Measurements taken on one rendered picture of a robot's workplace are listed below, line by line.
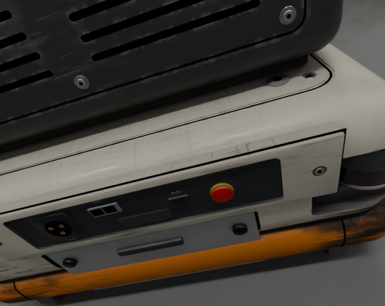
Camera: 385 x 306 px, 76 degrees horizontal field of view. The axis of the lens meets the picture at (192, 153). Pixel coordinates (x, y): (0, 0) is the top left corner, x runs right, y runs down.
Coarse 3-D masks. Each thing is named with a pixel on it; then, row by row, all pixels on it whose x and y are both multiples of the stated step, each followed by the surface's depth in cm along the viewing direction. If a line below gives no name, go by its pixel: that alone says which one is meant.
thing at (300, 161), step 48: (288, 144) 22; (336, 144) 21; (96, 192) 25; (144, 192) 25; (192, 192) 25; (240, 192) 26; (288, 192) 25; (0, 240) 29; (48, 240) 30; (96, 240) 30
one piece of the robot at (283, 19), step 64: (0, 0) 21; (64, 0) 21; (128, 0) 22; (192, 0) 22; (256, 0) 23; (320, 0) 22; (0, 64) 25; (64, 64) 24; (128, 64) 25; (192, 64) 25; (256, 64) 26; (0, 128) 29; (64, 128) 33
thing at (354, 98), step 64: (320, 64) 28; (128, 128) 30; (192, 128) 26; (256, 128) 24; (384, 128) 22; (0, 192) 28; (384, 192) 29; (0, 256) 32; (64, 256) 33; (128, 256) 34; (192, 256) 34; (256, 256) 34
